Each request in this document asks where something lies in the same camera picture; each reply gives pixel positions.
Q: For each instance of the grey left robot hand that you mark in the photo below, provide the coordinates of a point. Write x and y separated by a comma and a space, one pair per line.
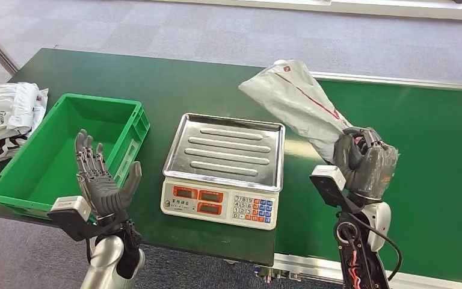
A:
103, 191

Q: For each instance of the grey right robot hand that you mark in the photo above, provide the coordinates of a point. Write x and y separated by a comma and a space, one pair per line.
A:
370, 167

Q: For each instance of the white package with red print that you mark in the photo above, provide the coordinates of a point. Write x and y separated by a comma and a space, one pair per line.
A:
298, 103

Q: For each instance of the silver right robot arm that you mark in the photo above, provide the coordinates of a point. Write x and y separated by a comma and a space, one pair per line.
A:
378, 223

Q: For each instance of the green conveyor belt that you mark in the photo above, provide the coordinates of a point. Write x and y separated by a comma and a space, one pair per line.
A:
434, 159

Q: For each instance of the connector cluster under conveyor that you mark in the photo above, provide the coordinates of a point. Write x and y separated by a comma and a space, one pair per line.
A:
275, 274

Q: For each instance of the green plastic crate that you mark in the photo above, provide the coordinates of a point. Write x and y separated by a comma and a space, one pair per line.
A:
55, 159

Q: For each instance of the white bag with black-red print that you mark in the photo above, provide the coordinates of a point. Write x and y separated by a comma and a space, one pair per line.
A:
0, 149

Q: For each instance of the white scale with steel tray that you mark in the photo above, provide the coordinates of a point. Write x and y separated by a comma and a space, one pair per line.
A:
231, 159

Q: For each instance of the white mailer bag with logo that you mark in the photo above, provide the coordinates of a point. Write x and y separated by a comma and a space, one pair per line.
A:
0, 107

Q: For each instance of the white low ledge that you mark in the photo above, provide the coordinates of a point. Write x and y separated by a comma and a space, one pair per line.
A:
374, 7

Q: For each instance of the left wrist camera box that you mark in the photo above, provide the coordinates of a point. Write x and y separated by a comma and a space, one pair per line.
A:
69, 209

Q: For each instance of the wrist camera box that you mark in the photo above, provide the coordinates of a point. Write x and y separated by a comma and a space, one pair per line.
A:
69, 209
328, 181

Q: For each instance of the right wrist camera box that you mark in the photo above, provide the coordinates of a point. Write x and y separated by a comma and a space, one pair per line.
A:
328, 181

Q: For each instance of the aluminium conveyor side rail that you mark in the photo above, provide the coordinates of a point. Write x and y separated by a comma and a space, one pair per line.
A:
306, 267
394, 79

